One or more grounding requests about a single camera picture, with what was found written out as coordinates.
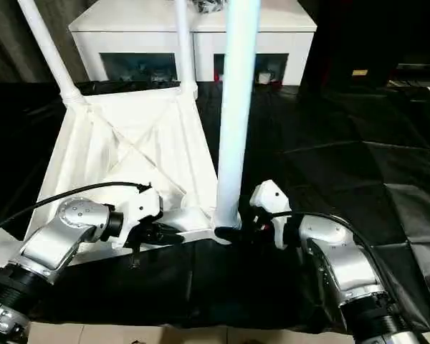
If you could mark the white plastic table top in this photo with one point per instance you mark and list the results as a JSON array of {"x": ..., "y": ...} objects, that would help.
[{"x": 104, "y": 161}]

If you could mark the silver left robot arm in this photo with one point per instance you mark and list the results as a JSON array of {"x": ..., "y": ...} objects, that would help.
[{"x": 57, "y": 243}]

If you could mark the black mat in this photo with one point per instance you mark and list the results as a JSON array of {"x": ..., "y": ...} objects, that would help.
[{"x": 344, "y": 179}]

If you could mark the small yellow label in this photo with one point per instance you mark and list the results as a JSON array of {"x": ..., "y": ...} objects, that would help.
[{"x": 360, "y": 72}]

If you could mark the white cabinet with glass doors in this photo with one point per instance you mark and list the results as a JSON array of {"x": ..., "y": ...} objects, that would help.
[{"x": 136, "y": 39}]

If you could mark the grey curtain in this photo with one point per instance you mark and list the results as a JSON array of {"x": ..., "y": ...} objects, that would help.
[{"x": 0, "y": 43}]

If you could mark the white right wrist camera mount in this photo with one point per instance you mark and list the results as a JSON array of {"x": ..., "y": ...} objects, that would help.
[{"x": 272, "y": 200}]

